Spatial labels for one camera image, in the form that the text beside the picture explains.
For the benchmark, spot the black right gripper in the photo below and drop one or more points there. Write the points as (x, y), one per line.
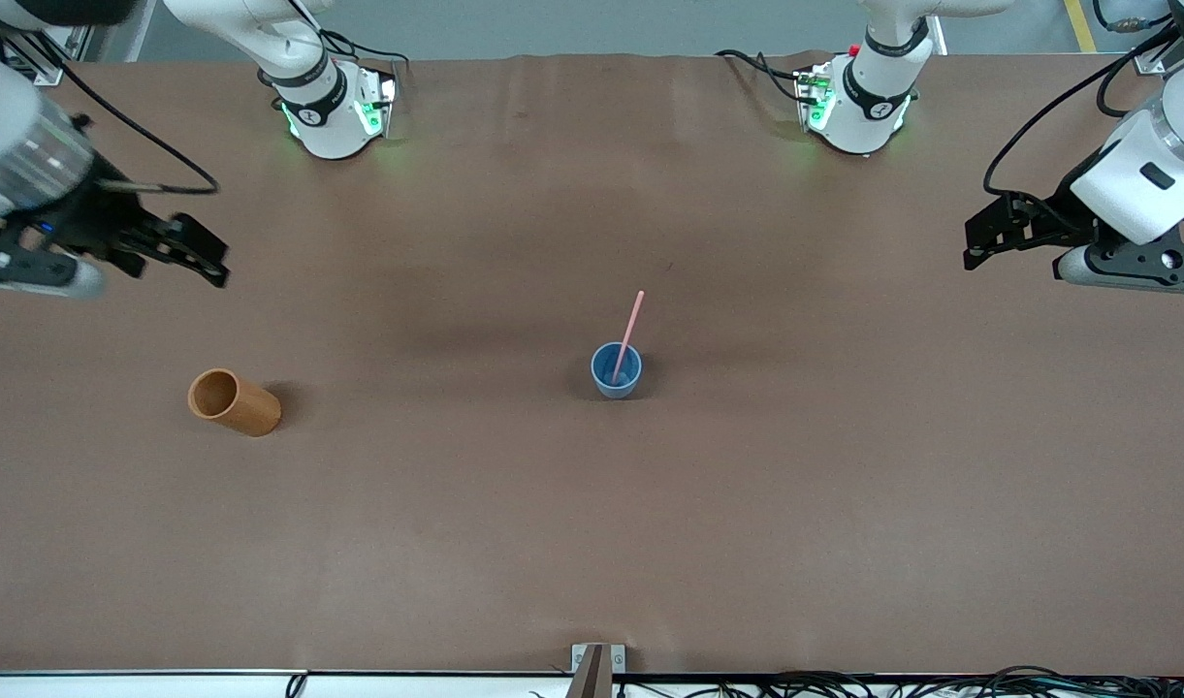
(95, 216)

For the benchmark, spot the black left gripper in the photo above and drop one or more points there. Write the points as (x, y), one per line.
(1050, 218)

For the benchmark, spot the pink chopstick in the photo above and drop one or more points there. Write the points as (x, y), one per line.
(632, 325)

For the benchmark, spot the blue cup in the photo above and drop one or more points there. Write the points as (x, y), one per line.
(606, 380)

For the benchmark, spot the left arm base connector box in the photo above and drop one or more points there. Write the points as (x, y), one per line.
(813, 97)

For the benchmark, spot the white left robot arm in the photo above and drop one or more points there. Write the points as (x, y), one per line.
(868, 116)

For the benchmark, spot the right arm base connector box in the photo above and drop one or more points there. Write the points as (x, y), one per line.
(380, 102)

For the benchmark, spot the orange cylindrical cup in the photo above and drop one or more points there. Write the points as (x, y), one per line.
(247, 407)

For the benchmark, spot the brown table cover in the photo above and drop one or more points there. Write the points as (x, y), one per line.
(592, 543)

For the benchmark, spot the aluminium frame profile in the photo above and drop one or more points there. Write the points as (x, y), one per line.
(1156, 60)
(63, 44)

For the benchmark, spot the small metal bracket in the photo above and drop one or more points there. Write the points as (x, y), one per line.
(580, 654)

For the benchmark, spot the brown camera post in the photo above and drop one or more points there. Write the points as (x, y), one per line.
(592, 679)

